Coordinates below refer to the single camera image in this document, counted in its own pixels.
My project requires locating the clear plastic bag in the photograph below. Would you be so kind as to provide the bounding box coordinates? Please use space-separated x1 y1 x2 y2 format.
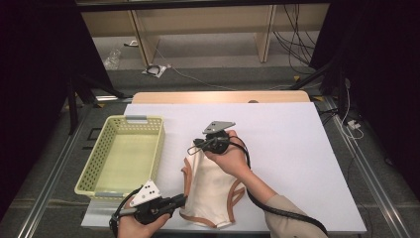
102 49 122 71

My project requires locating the hand-held gripper black cable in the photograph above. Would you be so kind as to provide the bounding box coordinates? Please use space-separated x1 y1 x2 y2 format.
108 186 144 238
229 135 330 238

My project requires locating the light wooden shelf unit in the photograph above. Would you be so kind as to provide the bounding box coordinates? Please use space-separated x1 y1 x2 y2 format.
74 0 331 67

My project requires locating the black curtain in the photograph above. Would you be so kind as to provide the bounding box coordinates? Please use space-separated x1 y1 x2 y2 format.
310 0 420 199
0 0 115 219

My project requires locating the person's right hand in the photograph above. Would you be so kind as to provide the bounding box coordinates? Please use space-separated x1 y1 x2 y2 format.
204 129 252 177

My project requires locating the person's left hand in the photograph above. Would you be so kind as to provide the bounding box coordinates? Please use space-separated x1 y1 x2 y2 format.
116 199 173 238

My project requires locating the packet with coiled black cable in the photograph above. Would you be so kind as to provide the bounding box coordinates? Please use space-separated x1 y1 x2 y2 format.
142 63 168 79

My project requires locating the pale green perforated plastic basket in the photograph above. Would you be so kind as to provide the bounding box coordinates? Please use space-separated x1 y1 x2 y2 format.
73 114 166 203

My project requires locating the cream baby bodysuit brown trim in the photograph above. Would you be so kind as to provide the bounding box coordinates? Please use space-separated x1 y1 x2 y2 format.
178 148 248 229

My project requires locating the white adapter cable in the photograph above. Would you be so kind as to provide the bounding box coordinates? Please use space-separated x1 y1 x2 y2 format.
340 78 365 140

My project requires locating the aluminium floor rail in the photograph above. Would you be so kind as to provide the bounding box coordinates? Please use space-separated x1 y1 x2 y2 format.
16 108 91 238
325 97 412 238

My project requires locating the black metal stand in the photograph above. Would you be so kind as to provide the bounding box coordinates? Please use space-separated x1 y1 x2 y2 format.
289 59 352 125
65 73 133 136

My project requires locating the left hand-held gripper black cable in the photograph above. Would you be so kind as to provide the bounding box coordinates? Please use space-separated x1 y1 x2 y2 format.
108 186 144 238

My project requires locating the bundle of black cables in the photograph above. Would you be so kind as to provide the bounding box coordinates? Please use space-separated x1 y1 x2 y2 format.
272 3 320 75

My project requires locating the right hand-held gripper black cable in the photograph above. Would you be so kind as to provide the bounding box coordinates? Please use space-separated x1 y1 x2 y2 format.
229 135 330 238

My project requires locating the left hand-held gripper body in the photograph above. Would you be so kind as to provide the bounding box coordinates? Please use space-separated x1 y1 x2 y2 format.
118 179 171 225

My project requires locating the thin white floor cable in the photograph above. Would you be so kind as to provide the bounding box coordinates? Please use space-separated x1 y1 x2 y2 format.
153 46 298 92

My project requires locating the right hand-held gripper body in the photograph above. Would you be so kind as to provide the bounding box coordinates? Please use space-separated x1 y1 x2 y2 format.
202 121 237 156

